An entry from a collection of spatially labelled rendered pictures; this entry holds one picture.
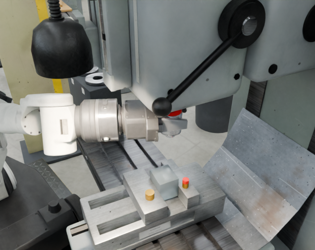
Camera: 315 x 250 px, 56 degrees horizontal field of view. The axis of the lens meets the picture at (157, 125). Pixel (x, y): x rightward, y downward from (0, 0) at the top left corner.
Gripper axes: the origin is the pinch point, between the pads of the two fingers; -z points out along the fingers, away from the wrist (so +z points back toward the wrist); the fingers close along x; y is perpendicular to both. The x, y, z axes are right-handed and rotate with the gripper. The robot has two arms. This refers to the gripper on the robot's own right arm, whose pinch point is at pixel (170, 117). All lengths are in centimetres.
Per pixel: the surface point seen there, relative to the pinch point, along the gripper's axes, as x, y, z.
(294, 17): -5.3, -21.3, -18.7
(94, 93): 40.2, 14.4, 20.4
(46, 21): -16.1, -24.0, 17.5
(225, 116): 164, 106, -76
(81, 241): 0.5, 39.8, 23.6
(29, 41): 155, 32, 75
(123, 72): -5.8, -12.9, 9.3
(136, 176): 4.6, 20.6, 7.6
